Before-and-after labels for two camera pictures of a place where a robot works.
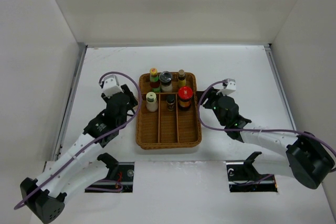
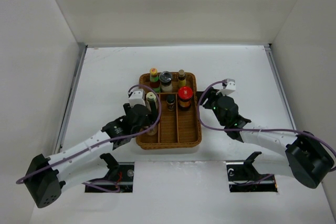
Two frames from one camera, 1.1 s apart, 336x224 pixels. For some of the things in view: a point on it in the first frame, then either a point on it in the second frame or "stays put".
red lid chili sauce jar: x=185 y=95 stays put
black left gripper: x=132 y=103 -> x=151 y=117
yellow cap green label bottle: x=154 y=83 stays put
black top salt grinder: x=165 y=78 stays put
